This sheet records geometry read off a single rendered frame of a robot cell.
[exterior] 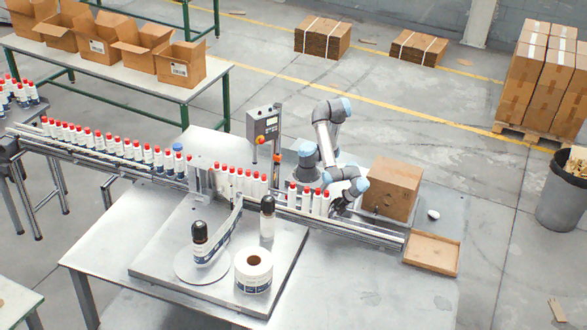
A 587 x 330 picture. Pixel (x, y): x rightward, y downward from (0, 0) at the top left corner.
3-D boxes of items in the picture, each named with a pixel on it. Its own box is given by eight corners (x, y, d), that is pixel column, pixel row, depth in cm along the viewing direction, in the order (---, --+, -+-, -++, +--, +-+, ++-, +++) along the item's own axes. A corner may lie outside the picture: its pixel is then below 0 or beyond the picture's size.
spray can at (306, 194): (299, 214, 319) (301, 188, 306) (302, 209, 323) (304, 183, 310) (307, 217, 318) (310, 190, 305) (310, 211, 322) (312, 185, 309)
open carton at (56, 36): (34, 51, 492) (23, 12, 470) (67, 34, 526) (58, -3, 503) (68, 59, 483) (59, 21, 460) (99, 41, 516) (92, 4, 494)
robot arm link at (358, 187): (367, 175, 295) (373, 188, 290) (356, 186, 302) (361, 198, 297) (357, 174, 290) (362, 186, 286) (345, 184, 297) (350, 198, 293)
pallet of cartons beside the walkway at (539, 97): (571, 154, 543) (606, 76, 489) (489, 132, 568) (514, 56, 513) (573, 101, 632) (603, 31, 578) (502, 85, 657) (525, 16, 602)
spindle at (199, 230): (190, 265, 281) (187, 226, 264) (198, 253, 288) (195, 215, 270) (206, 270, 279) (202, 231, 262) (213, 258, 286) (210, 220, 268)
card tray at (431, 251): (402, 262, 299) (403, 257, 297) (409, 232, 319) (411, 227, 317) (455, 277, 292) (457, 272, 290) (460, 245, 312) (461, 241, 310)
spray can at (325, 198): (318, 218, 317) (321, 192, 305) (321, 213, 321) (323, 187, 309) (326, 220, 316) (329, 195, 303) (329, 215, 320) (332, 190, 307)
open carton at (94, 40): (70, 61, 479) (61, 22, 457) (103, 43, 513) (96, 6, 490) (105, 71, 469) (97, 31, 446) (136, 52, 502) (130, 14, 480)
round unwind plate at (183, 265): (162, 275, 276) (162, 274, 275) (190, 236, 299) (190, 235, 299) (215, 293, 269) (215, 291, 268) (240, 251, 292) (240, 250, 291)
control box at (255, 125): (246, 138, 309) (245, 110, 298) (269, 130, 317) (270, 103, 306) (255, 146, 303) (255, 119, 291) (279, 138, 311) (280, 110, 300)
